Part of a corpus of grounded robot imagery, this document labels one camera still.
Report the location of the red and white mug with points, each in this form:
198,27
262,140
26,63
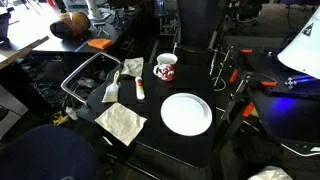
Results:
166,71

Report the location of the white marker with red-yellow label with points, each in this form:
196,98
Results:
139,88

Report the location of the white round plate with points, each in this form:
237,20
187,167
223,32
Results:
186,114

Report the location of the crumpled beige paper napkin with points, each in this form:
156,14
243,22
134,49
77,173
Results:
133,66

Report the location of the paintbrush with pale bristles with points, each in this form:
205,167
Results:
111,93

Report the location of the large flat cream napkin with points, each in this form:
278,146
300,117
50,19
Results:
120,123

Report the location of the orange sponge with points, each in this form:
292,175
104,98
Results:
100,43

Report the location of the blue bottle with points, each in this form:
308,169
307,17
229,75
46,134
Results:
160,6

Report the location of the black background desk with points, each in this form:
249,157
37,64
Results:
66,46

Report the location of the yellow and black tool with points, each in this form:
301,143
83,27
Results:
60,118

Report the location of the black office chair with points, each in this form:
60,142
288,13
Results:
245,11

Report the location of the dark blue chair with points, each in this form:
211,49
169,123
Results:
46,153

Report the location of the black and white fiducial tag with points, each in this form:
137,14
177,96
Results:
290,82

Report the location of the white crumpled bag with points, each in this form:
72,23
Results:
270,174

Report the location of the light wooden board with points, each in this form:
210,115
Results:
20,53

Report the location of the white panel with triangle mark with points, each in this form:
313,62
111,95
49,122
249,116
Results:
303,53

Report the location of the silver metal tube frame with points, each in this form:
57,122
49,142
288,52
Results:
74,74

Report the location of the white cylindrical post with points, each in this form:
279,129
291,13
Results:
93,8

